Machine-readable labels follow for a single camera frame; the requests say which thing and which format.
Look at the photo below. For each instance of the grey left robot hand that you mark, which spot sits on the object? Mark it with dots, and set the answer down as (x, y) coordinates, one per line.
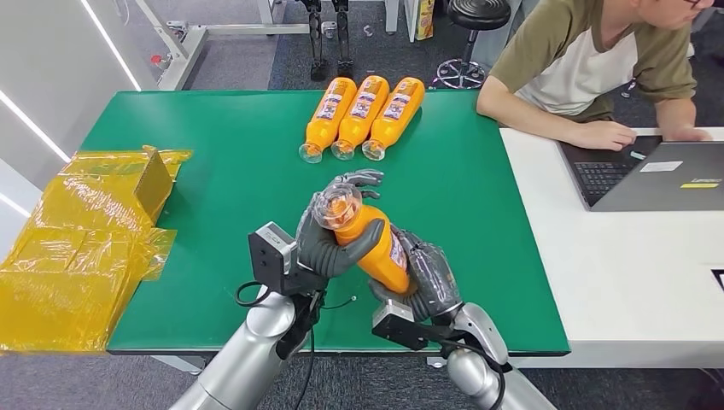
(317, 249)

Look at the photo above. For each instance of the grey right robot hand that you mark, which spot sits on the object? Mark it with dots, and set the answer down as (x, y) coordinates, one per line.
(432, 277)

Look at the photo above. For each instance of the orange bottle with clear cap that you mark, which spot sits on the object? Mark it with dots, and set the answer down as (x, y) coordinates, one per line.
(379, 254)
(396, 113)
(362, 112)
(329, 113)

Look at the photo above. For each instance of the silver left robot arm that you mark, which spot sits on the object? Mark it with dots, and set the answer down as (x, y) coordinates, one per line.
(249, 356)

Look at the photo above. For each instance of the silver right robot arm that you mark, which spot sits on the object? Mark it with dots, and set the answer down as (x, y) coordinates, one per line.
(481, 368)

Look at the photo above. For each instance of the green table mat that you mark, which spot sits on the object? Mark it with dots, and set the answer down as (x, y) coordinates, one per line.
(237, 170)

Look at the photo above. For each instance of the black robot legs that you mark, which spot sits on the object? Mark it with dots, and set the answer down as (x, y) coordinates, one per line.
(317, 39)

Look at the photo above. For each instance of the grey laptop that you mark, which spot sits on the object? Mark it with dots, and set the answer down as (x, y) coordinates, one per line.
(650, 184)

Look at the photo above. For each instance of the yellow plastic-wrapped cardboard box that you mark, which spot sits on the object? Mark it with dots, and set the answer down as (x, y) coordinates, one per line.
(68, 249)

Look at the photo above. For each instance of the person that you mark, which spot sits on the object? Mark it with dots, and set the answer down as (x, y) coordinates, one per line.
(565, 62)

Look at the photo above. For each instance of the yellow printed carton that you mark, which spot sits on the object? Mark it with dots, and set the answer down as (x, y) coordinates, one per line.
(425, 20)

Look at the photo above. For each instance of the black round stool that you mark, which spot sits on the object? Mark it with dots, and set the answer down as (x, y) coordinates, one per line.
(478, 14)

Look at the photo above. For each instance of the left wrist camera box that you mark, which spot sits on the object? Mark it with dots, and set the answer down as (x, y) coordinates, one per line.
(268, 254)

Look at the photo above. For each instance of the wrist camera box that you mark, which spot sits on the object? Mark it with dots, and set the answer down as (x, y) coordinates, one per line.
(396, 325)
(268, 254)

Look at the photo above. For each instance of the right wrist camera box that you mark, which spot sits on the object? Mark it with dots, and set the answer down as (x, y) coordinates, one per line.
(396, 325)

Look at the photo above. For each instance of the white metal table frame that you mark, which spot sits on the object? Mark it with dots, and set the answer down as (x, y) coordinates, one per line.
(186, 45)

